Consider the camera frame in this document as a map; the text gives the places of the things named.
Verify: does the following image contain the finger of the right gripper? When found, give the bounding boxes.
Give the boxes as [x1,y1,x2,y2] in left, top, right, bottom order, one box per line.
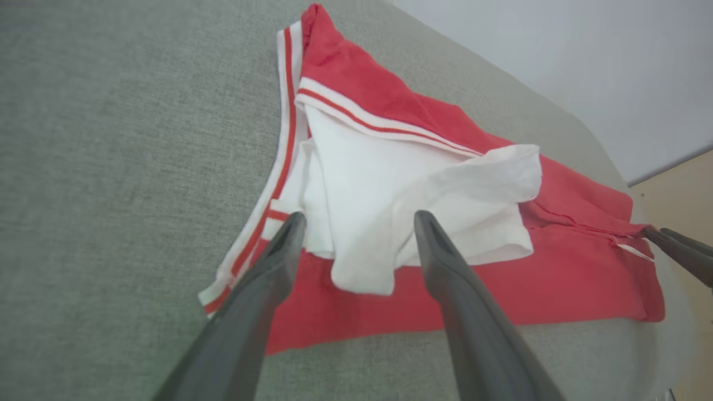
[660,227,713,260]
[641,227,713,288]

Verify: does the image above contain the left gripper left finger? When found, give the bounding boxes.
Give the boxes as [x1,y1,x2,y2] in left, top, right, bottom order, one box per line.
[150,211,307,401]

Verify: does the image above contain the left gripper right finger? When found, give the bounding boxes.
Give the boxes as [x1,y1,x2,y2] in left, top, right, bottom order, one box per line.
[414,210,567,401]

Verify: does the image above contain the red basketball jersey white sleeves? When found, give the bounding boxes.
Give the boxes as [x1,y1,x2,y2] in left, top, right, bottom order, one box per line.
[198,3,666,357]

